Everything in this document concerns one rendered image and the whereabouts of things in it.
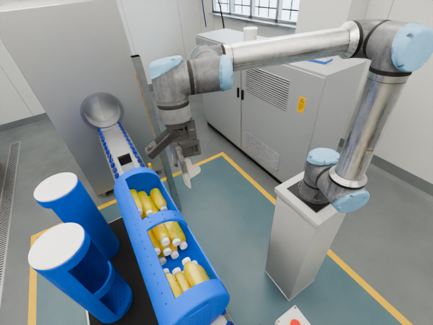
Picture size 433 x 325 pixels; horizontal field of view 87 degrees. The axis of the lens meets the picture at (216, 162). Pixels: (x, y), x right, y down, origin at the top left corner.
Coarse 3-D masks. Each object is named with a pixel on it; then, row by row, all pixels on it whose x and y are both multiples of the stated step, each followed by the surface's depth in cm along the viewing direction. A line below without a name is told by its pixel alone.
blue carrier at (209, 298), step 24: (144, 168) 140; (120, 192) 129; (168, 216) 111; (144, 240) 102; (192, 240) 118; (144, 264) 97; (168, 264) 119; (168, 288) 85; (192, 288) 83; (216, 288) 86; (168, 312) 81; (192, 312) 80; (216, 312) 94
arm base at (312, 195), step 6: (300, 186) 129; (306, 186) 124; (312, 186) 120; (300, 192) 128; (306, 192) 124; (312, 192) 122; (318, 192) 121; (306, 198) 125; (312, 198) 123; (318, 198) 123; (324, 198) 121
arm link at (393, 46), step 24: (384, 24) 69; (408, 24) 63; (384, 48) 67; (408, 48) 62; (432, 48) 63; (384, 72) 69; (408, 72) 67; (360, 96) 80; (384, 96) 72; (360, 120) 81; (384, 120) 77; (360, 144) 84; (336, 168) 98; (360, 168) 90; (336, 192) 99; (360, 192) 94
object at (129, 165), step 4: (128, 152) 177; (116, 156) 174; (120, 156) 175; (124, 156) 175; (128, 156) 176; (120, 160) 174; (124, 160) 176; (128, 160) 178; (132, 160) 182; (120, 164) 177; (124, 164) 180; (128, 164) 182; (132, 164) 184; (124, 168) 182; (128, 168) 184
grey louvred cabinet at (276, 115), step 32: (224, 32) 313; (288, 64) 200; (352, 64) 186; (224, 96) 313; (256, 96) 252; (288, 96) 212; (320, 96) 183; (352, 96) 208; (224, 128) 351; (256, 128) 276; (288, 128) 229; (320, 128) 209; (256, 160) 305; (288, 160) 248
